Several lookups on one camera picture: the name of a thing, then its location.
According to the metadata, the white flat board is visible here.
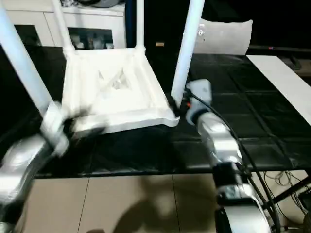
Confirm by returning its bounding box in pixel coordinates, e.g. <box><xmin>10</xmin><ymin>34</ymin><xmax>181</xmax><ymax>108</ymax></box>
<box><xmin>246</xmin><ymin>54</ymin><xmax>311</xmax><ymax>122</ymax></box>

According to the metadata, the white plastic table top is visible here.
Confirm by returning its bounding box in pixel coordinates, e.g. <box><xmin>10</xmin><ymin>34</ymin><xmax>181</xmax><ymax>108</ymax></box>
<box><xmin>60</xmin><ymin>47</ymin><xmax>182</xmax><ymax>136</ymax></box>

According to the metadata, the white glass-door cabinet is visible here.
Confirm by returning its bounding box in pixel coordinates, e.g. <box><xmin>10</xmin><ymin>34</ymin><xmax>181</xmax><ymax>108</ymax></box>
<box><xmin>0</xmin><ymin>0</ymin><xmax>127</xmax><ymax>49</ymax></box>

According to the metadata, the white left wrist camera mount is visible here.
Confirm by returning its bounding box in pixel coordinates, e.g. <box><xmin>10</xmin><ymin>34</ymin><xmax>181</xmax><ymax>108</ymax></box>
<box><xmin>40</xmin><ymin>100</ymin><xmax>71</xmax><ymax>158</ymax></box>

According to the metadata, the black work mat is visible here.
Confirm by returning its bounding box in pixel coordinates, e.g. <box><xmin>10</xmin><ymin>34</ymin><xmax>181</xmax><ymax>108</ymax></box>
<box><xmin>0</xmin><ymin>45</ymin><xmax>311</xmax><ymax>179</ymax></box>

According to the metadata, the white plastic table leg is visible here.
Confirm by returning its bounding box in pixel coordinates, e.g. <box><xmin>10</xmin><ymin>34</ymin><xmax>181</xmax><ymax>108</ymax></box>
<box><xmin>170</xmin><ymin>0</ymin><xmax>206</xmax><ymax>105</ymax></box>
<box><xmin>135</xmin><ymin>0</ymin><xmax>147</xmax><ymax>53</ymax></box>
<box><xmin>0</xmin><ymin>0</ymin><xmax>54</xmax><ymax>115</ymax></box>
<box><xmin>51</xmin><ymin>0</ymin><xmax>75</xmax><ymax>58</ymax></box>

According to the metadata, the black tripod leg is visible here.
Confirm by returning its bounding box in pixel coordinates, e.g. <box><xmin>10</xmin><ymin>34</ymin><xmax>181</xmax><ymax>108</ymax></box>
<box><xmin>272</xmin><ymin>178</ymin><xmax>311</xmax><ymax>203</ymax></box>

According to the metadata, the black right camera cable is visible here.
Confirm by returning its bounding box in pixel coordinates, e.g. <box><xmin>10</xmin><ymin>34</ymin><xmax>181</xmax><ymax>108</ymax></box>
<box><xmin>190</xmin><ymin>91</ymin><xmax>280</xmax><ymax>233</ymax></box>

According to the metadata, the grey floor cable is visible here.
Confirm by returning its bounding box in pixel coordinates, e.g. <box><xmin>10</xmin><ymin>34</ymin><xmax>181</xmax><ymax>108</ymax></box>
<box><xmin>264</xmin><ymin>169</ymin><xmax>311</xmax><ymax>219</ymax></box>

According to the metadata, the grey cushion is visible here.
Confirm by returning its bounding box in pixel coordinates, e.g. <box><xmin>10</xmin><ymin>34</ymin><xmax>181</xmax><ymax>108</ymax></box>
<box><xmin>194</xmin><ymin>18</ymin><xmax>253</xmax><ymax>56</ymax></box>

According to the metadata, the black speaker box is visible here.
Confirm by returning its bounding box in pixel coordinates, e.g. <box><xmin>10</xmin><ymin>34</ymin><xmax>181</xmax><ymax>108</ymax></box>
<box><xmin>123</xmin><ymin>0</ymin><xmax>192</xmax><ymax>53</ymax></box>

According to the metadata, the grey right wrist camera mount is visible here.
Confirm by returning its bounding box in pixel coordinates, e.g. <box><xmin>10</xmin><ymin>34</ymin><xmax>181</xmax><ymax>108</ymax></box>
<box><xmin>186</xmin><ymin>79</ymin><xmax>213</xmax><ymax>125</ymax></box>

